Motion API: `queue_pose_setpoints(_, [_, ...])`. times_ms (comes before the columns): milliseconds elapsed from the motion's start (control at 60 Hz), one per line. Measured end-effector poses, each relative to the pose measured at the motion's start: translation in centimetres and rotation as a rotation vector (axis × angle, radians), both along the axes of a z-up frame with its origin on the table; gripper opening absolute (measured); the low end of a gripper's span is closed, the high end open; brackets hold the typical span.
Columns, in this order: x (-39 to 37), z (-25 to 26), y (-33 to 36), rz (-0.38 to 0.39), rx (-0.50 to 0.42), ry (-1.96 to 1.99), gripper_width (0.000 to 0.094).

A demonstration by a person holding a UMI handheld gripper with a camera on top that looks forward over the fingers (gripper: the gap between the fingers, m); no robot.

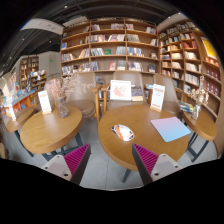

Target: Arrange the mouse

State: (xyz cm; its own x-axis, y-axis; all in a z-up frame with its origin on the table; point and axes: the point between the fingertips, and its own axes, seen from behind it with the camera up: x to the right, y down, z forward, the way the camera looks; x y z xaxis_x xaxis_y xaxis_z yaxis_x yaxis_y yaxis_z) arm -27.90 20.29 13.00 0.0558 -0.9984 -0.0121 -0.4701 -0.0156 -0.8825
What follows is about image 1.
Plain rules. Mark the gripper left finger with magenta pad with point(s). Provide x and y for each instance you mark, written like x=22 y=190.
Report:
x=70 y=167

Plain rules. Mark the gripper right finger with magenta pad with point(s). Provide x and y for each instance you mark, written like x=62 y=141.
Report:
x=152 y=166

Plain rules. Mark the pink blue gradient mouse pad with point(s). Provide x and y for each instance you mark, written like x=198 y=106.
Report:
x=170 y=128

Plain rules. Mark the orange white computer mouse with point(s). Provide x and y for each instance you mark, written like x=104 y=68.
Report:
x=123 y=132

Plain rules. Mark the round wooden table left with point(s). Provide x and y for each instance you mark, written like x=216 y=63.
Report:
x=45 y=133

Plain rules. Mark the round wooden table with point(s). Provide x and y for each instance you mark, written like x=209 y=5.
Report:
x=45 y=133
x=138 y=118
x=203 y=127

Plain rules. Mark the round wooden table centre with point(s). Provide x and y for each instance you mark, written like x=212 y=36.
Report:
x=138 y=118

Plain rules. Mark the brown upholstered chair right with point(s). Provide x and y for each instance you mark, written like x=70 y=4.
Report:
x=170 y=102

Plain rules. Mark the round wooden table right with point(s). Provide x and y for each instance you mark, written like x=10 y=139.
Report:
x=203 y=127

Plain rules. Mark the white sign card right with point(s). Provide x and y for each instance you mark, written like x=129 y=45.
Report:
x=157 y=97

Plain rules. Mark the white sign card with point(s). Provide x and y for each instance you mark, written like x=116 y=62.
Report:
x=157 y=97
x=44 y=102

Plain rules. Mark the brown upholstered chair left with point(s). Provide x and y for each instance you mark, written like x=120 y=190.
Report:
x=82 y=92

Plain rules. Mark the white sign card left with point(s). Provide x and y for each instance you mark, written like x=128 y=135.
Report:
x=44 y=102

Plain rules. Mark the orange book display stand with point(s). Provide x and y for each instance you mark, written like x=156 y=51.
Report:
x=25 y=101

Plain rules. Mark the glass vase with dried flowers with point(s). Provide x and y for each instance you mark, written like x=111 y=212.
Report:
x=59 y=89

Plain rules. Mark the white framed picture card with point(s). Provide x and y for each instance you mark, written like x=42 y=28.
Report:
x=120 y=90

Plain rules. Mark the right vase with dried flowers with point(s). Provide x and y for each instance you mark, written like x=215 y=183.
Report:
x=200 y=96

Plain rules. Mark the distant wooden bookshelf left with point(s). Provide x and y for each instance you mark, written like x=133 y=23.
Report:
x=31 y=77

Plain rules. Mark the wooden bookshelf right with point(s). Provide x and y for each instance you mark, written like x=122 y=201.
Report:
x=186 y=56

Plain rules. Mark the large wooden bookshelf centre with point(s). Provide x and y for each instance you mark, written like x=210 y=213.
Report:
x=110 y=44

